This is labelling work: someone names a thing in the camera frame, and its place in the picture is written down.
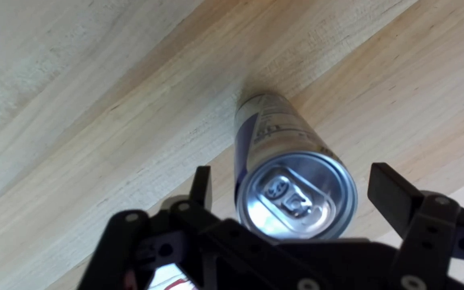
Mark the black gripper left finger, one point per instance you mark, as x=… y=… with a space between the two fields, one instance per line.
x=200 y=190

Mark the silver blue soda can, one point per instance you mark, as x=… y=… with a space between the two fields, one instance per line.
x=289 y=184

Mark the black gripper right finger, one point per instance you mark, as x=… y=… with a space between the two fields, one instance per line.
x=394 y=197

